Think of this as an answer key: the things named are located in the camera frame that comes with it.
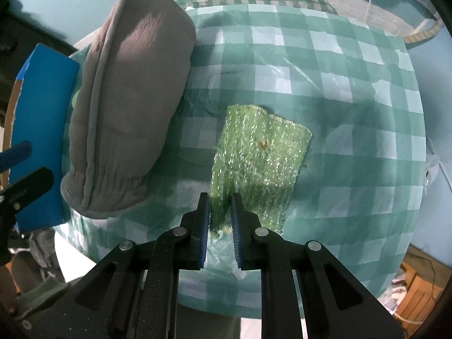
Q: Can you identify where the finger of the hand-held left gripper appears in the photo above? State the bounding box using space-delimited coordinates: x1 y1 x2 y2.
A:
0 167 55 206
0 141 32 171

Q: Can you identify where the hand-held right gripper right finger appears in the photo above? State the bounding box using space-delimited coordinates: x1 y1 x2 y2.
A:
230 193 405 339

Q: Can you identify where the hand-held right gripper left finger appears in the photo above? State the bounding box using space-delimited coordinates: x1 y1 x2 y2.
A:
21 192 212 339

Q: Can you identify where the blue cardboard box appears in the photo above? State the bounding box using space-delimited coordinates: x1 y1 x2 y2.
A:
5 43 81 234

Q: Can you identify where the grey cloth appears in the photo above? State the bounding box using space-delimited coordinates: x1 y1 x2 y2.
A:
60 0 197 220

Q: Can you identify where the green checked tablecloth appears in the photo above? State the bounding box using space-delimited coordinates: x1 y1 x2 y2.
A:
61 0 425 320

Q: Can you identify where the orange wooden frame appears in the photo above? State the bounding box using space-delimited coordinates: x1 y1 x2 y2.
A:
388 250 446 326

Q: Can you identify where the white cable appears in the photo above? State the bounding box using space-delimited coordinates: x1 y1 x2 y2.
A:
423 136 452 193

